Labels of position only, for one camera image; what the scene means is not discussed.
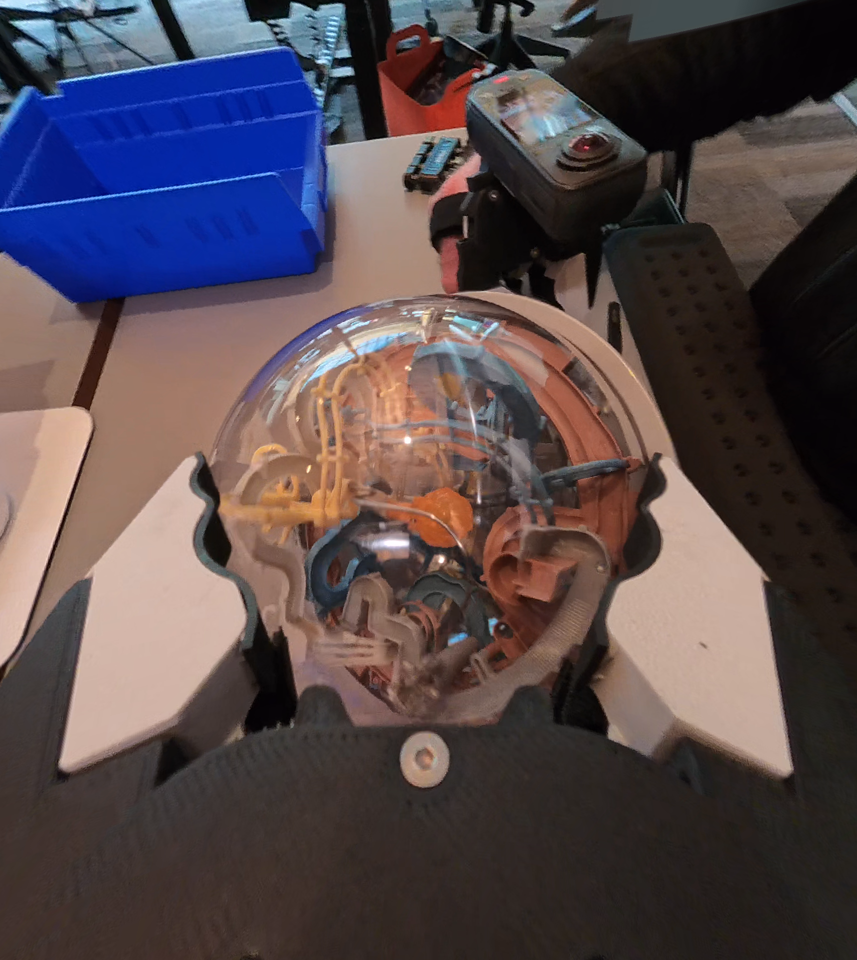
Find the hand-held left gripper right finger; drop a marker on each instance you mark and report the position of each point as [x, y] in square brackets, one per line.
[698, 637]

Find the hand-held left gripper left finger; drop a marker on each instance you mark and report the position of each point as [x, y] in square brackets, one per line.
[151, 637]

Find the clear maze ball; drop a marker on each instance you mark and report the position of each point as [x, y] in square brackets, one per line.
[436, 450]

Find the person's right forearm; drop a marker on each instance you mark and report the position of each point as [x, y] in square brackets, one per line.
[698, 82]

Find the person's right hand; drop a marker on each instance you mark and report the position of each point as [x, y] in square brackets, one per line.
[449, 261]

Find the white card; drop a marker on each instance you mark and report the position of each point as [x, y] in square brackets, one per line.
[38, 562]

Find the orange bag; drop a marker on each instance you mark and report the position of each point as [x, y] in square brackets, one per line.
[406, 97]

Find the black dimpled foam pad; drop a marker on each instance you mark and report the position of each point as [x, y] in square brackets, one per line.
[736, 412]

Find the person's black jacket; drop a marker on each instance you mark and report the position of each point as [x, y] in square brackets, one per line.
[848, 337]

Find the blue plastic bin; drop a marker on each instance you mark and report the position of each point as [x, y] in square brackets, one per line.
[173, 247]

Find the black metal post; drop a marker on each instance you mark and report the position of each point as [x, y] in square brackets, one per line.
[368, 67]

